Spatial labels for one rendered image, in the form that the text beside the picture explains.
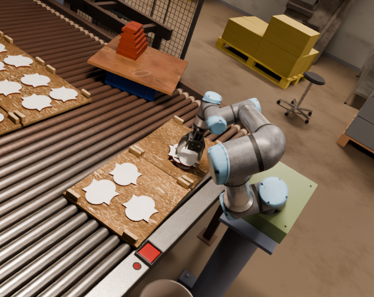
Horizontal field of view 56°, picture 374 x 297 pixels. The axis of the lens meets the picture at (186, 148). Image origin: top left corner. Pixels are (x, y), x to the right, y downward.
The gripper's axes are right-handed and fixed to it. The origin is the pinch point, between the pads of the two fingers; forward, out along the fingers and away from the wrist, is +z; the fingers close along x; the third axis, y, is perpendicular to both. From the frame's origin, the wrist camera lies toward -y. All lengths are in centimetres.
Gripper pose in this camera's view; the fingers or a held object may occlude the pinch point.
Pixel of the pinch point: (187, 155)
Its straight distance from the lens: 167.0
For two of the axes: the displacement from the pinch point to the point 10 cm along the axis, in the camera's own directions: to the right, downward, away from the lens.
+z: -3.1, 7.6, 5.8
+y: -0.6, 5.9, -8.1
